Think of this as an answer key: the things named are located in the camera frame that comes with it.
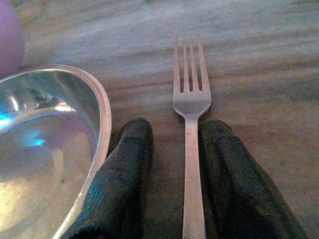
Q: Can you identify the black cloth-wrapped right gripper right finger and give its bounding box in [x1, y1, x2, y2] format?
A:
[198, 119, 309, 239]

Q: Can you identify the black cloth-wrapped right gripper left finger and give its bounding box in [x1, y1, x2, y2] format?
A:
[60, 117, 154, 239]

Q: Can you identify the silver metal fork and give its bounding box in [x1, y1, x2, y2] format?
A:
[172, 37, 212, 239]

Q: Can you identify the purple round cup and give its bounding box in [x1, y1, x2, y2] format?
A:
[0, 0, 26, 78]

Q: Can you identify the shiny steel bowl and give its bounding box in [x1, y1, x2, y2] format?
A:
[0, 64, 113, 239]

